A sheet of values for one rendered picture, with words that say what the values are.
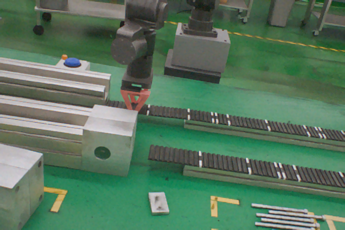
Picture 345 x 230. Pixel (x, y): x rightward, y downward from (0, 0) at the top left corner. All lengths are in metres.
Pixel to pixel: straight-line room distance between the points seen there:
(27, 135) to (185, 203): 0.32
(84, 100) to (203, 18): 0.58
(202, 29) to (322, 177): 0.69
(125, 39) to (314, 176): 0.47
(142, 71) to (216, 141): 0.24
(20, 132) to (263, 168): 0.48
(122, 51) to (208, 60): 0.57
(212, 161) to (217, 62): 0.59
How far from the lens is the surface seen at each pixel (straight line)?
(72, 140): 0.72
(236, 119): 0.94
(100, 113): 0.75
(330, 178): 0.83
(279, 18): 5.81
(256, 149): 0.91
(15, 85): 0.93
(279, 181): 0.79
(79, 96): 0.88
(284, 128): 0.97
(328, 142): 1.00
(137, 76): 0.85
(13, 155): 0.63
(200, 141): 0.88
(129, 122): 0.72
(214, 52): 1.28
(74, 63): 1.03
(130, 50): 0.76
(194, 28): 1.30
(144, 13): 0.81
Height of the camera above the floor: 1.24
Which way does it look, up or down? 28 degrees down
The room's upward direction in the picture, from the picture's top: 10 degrees clockwise
